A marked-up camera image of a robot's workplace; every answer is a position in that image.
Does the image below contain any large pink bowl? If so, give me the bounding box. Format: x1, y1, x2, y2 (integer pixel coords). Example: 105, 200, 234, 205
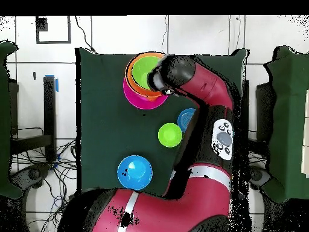
123, 77, 169, 111

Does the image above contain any medium blue bowl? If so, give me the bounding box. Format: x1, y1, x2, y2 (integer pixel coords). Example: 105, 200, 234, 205
116, 155, 153, 191

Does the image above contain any large green bowl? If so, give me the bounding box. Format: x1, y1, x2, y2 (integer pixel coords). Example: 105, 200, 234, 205
131, 55, 161, 90

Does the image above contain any large orange bowl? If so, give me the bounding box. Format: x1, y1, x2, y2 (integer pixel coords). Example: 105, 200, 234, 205
125, 51, 166, 98

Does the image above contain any small green bowl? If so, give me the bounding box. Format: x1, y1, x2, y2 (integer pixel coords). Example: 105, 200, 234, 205
158, 123, 183, 148

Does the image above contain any dark blue bowl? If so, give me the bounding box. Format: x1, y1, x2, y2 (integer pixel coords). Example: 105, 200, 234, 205
177, 108, 197, 134

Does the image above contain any dark green tablecloth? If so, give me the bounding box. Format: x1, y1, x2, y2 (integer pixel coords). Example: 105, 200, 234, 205
75, 47, 249, 202

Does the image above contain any blue tape strip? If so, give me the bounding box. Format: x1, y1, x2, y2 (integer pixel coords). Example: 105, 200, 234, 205
45, 74, 59, 92

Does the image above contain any dark grey chair base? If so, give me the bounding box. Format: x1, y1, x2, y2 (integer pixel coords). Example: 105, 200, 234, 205
249, 166, 272, 192
10, 164, 50, 192

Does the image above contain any green cloth covered side table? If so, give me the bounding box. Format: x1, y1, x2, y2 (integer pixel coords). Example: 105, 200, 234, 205
261, 45, 309, 204
0, 40, 24, 199

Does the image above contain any tangle of floor cables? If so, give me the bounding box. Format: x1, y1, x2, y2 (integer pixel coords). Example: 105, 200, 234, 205
10, 126, 78, 232

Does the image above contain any black metal frame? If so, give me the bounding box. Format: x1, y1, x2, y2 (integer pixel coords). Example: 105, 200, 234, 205
9, 76, 57, 163

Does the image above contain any thin black cable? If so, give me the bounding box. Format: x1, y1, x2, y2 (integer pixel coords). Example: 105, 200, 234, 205
74, 15, 97, 53

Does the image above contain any black square floor frame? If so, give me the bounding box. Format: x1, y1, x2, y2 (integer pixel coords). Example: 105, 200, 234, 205
35, 15, 72, 45

